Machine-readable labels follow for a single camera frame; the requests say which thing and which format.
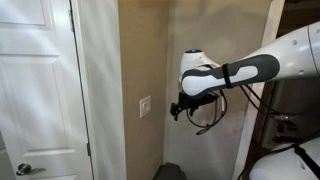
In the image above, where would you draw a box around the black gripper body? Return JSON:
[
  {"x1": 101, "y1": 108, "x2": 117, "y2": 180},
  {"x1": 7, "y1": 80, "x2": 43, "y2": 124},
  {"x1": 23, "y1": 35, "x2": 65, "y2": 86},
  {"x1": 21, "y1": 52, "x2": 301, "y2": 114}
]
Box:
[{"x1": 178, "y1": 91, "x2": 202, "y2": 111}]

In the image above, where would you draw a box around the white light switch plate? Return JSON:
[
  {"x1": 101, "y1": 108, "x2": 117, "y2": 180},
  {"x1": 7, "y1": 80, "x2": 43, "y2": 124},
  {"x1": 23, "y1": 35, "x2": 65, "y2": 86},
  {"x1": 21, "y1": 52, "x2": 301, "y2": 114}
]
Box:
[{"x1": 139, "y1": 95, "x2": 152, "y2": 119}]

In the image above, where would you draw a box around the wide black strap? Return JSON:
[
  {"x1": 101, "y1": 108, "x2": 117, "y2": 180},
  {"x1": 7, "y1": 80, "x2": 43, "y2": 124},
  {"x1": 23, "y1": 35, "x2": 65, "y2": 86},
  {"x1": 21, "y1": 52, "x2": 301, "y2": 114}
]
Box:
[{"x1": 292, "y1": 143, "x2": 320, "y2": 178}]

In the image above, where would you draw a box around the white corner trim board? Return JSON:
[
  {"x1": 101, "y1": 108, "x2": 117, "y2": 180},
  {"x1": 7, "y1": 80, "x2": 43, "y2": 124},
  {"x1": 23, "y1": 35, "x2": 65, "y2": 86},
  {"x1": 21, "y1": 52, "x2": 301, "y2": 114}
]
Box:
[{"x1": 231, "y1": 0, "x2": 286, "y2": 180}]

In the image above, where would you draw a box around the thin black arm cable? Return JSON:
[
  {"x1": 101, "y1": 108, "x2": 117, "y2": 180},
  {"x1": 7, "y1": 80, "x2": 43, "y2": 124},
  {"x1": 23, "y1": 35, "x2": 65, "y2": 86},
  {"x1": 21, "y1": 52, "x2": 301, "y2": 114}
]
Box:
[{"x1": 239, "y1": 84, "x2": 279, "y2": 117}]

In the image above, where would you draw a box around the dark wooden shelf unit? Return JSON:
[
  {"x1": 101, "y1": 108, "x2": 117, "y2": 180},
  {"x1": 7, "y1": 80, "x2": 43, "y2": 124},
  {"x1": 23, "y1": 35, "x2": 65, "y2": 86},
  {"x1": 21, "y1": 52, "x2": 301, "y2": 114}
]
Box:
[{"x1": 251, "y1": 0, "x2": 320, "y2": 158}]

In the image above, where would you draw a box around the white door frame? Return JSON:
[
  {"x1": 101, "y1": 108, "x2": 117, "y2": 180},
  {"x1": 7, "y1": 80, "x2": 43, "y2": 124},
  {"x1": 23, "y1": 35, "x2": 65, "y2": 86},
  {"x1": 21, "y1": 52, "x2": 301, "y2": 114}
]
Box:
[{"x1": 69, "y1": 0, "x2": 100, "y2": 180}]

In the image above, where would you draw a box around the black velcro arm strap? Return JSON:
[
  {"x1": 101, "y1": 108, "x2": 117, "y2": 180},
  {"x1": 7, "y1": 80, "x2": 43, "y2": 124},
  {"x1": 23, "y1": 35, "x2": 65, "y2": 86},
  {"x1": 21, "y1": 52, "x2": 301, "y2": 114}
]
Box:
[{"x1": 221, "y1": 62, "x2": 234, "y2": 90}]

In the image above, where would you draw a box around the silver door lever handle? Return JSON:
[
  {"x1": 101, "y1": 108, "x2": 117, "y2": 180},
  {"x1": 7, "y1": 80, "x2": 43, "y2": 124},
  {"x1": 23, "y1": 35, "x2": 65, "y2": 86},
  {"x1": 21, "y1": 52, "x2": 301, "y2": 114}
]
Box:
[{"x1": 15, "y1": 162, "x2": 47, "y2": 177}]

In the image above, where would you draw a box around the white panel door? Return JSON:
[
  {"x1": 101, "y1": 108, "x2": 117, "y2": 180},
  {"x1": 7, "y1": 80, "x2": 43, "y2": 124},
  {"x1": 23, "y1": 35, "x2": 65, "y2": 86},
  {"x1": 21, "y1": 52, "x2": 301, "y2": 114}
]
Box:
[{"x1": 0, "y1": 0, "x2": 95, "y2": 180}]

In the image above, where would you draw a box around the dark grey floor object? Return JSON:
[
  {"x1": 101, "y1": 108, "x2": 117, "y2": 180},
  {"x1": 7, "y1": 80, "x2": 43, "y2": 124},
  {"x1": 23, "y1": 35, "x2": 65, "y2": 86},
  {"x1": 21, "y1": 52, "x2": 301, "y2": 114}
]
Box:
[{"x1": 152, "y1": 162, "x2": 188, "y2": 180}]

